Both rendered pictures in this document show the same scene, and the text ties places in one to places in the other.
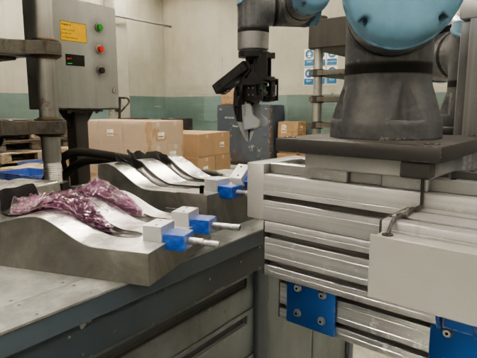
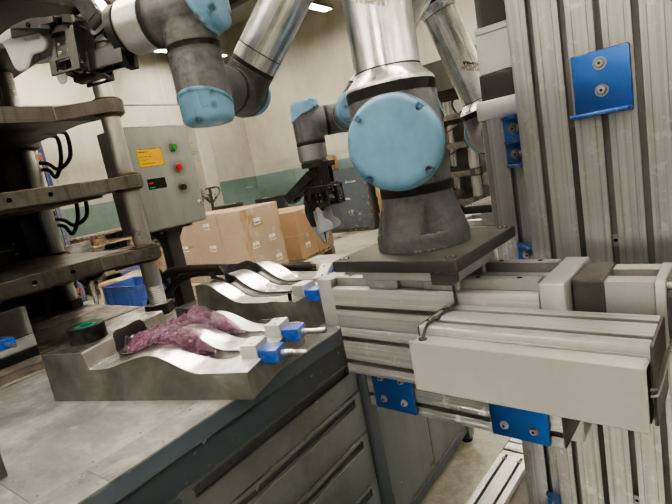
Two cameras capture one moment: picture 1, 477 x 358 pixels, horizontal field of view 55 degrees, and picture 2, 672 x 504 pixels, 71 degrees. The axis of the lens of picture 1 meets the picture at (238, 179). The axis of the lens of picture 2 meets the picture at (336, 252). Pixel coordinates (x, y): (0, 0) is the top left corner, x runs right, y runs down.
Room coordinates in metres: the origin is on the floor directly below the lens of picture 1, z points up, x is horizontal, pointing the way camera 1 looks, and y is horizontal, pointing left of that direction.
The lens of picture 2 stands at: (-0.13, -0.08, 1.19)
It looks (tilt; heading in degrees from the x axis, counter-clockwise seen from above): 10 degrees down; 2
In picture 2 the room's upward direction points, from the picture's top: 11 degrees counter-clockwise
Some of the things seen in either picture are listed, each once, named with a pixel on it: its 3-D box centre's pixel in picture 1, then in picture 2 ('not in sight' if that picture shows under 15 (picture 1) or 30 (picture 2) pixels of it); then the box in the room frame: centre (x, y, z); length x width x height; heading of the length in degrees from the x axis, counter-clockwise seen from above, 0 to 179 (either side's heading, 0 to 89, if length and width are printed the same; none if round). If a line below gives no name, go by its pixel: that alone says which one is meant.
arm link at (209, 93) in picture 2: not in sight; (207, 87); (0.60, 0.08, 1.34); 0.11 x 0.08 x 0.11; 166
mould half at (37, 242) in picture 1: (70, 221); (178, 348); (0.88, 0.34, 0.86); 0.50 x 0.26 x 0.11; 71
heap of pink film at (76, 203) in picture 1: (72, 199); (177, 329); (0.89, 0.33, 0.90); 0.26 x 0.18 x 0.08; 71
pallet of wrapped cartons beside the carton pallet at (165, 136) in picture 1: (129, 158); (230, 248); (5.41, 1.30, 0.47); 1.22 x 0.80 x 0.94; 57
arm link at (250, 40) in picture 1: (253, 43); (313, 153); (1.12, -0.04, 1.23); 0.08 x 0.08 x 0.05
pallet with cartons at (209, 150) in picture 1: (179, 158); (279, 238); (6.30, 0.83, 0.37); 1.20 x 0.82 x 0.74; 61
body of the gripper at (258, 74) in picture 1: (255, 77); (321, 184); (1.11, -0.04, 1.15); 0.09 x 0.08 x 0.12; 54
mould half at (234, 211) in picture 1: (167, 185); (261, 292); (1.22, 0.20, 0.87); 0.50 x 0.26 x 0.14; 54
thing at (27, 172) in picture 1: (30, 182); (137, 291); (4.59, 2.13, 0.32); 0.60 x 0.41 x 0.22; 59
